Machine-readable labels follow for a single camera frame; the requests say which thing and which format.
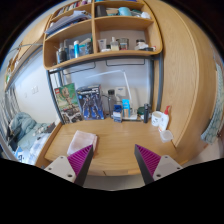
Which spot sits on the long wooden wall shelf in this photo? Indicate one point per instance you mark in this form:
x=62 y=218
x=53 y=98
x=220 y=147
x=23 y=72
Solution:
x=20 y=60

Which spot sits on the black cylindrical bottle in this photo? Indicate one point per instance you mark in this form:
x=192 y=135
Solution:
x=147 y=113

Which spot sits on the white metal bed rail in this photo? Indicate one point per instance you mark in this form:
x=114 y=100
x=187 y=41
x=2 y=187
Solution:
x=6 y=115

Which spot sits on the grey metal desk frame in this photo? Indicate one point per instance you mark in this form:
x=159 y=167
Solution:
x=51 y=90

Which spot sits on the white wall light switch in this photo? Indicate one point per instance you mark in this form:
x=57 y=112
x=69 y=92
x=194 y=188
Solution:
x=35 y=90

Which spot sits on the light blue card pack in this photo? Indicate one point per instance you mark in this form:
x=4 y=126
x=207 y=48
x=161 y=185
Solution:
x=125 y=106

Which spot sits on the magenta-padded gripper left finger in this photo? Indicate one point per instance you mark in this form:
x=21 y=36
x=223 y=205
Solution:
x=60 y=166

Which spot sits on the green patterned cloth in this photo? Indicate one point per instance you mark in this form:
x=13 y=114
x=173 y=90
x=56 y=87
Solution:
x=215 y=110

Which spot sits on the white bottle with red cap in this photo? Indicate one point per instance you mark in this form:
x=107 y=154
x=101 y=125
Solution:
x=163 y=121

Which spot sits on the dark green round jar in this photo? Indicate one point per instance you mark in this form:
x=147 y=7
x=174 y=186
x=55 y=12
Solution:
x=140 y=111

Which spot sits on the wooden shelf unit with items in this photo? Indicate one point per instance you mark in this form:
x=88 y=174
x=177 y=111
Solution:
x=100 y=56

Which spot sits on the small dark blue box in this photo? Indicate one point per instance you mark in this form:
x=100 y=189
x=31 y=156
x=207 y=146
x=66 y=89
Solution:
x=117 y=114

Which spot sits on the clear bottle with dark cap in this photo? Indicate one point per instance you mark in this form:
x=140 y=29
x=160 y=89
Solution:
x=111 y=103

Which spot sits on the bed with teal duvet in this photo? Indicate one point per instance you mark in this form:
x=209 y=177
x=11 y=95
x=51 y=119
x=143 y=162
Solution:
x=25 y=131

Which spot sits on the blue robot model kit box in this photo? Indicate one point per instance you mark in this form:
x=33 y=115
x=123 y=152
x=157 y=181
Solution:
x=90 y=102

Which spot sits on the green tree figure toy box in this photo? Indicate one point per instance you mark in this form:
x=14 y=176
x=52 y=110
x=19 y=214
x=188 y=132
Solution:
x=68 y=103

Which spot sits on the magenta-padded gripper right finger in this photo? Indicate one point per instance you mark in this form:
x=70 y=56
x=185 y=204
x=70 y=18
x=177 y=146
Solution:
x=166 y=165

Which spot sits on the white wall socket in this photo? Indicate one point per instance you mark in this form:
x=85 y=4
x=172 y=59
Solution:
x=120 y=91

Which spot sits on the white printed cup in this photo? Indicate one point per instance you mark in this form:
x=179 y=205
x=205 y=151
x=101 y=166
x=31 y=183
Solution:
x=156 y=118

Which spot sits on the white arched desk lamp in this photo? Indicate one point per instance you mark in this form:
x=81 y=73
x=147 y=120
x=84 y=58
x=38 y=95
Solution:
x=127 y=86

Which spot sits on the pale pink towel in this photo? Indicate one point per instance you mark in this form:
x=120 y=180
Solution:
x=81 y=140

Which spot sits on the clear plastic container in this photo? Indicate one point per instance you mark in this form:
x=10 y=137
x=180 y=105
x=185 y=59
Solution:
x=166 y=136

